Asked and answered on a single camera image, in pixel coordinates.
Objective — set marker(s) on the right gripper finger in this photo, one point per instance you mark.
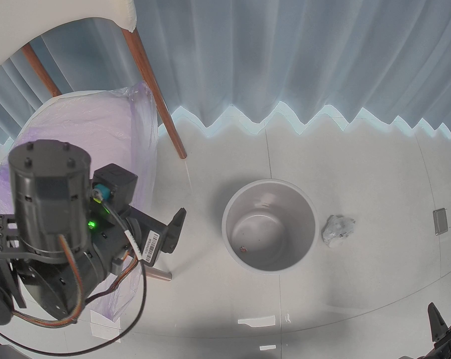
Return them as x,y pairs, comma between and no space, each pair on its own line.
437,329

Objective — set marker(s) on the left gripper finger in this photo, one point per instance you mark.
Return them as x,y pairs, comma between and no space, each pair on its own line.
178,223

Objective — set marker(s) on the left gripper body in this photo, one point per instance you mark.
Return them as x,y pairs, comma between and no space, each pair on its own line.
143,230

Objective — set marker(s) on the purple plastic bag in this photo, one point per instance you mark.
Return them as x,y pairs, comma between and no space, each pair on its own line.
79,125

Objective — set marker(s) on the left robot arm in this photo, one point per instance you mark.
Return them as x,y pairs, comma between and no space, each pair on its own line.
42,200

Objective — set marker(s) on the white trash bin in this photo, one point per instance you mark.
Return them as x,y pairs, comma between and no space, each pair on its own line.
248,200

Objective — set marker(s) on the pale blue curtain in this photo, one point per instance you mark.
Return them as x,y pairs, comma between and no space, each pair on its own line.
285,51

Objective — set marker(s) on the cream chair with wooden legs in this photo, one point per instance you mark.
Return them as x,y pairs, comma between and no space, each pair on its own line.
61,13

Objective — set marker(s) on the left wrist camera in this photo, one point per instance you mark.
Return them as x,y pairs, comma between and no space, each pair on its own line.
117,185

